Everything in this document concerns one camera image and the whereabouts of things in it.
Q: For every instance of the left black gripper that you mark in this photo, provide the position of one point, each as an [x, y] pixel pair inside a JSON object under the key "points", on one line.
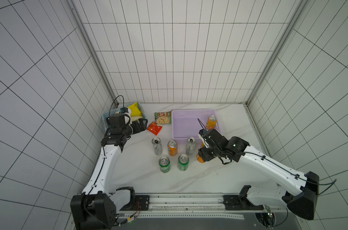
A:
{"points": [[143, 126]]}

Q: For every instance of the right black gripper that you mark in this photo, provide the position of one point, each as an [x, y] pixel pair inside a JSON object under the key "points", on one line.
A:
{"points": [[205, 154]]}

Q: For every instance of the orange Fanta can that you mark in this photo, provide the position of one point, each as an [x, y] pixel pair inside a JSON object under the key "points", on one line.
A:
{"points": [[199, 159]]}

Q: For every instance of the orange gold can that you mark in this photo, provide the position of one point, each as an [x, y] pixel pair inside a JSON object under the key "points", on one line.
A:
{"points": [[211, 122]]}

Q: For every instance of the silver white drink can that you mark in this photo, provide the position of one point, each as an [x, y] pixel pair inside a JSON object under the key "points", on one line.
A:
{"points": [[157, 145]]}

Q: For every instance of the green sprite can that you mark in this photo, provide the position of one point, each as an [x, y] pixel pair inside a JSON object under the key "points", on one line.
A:
{"points": [[183, 162], [164, 163]]}

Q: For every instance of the purple plastic basket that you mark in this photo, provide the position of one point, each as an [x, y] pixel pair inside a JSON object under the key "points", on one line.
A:
{"points": [[185, 123]]}

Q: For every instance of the green Sprite can front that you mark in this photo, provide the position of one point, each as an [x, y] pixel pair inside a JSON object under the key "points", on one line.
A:
{"points": [[164, 163]]}

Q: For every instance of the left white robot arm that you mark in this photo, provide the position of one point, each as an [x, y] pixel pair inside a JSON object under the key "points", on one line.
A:
{"points": [[96, 208]]}

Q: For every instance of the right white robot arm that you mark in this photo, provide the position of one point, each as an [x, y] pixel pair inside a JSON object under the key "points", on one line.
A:
{"points": [[296, 191]]}

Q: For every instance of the blue plastic basket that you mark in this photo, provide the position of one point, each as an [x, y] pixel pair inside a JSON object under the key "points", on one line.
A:
{"points": [[117, 110]]}

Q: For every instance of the yellow napa cabbage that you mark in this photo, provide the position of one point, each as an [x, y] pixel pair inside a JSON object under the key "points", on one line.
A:
{"points": [[136, 114]]}

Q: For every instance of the red snack packet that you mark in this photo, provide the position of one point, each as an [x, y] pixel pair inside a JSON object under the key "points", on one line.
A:
{"points": [[154, 128]]}

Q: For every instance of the green soup mix packet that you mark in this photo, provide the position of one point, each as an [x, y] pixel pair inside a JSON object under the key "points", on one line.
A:
{"points": [[162, 118]]}

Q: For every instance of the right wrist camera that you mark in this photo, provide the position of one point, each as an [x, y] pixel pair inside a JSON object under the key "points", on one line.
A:
{"points": [[203, 143]]}

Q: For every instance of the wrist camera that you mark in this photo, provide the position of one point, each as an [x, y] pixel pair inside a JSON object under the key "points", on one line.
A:
{"points": [[124, 110], [203, 143]]}

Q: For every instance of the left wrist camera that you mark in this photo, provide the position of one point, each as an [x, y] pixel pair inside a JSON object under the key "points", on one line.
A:
{"points": [[124, 110]]}

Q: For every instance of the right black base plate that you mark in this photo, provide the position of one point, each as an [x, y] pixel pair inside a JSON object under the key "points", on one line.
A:
{"points": [[240, 202]]}

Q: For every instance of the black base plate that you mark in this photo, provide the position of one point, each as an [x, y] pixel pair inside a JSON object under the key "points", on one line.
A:
{"points": [[240, 202], [137, 202]]}

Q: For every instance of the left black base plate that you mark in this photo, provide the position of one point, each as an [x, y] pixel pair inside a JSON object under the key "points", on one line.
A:
{"points": [[137, 202]]}

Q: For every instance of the aluminium mounting rail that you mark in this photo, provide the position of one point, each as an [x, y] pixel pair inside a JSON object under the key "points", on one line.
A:
{"points": [[200, 206]]}

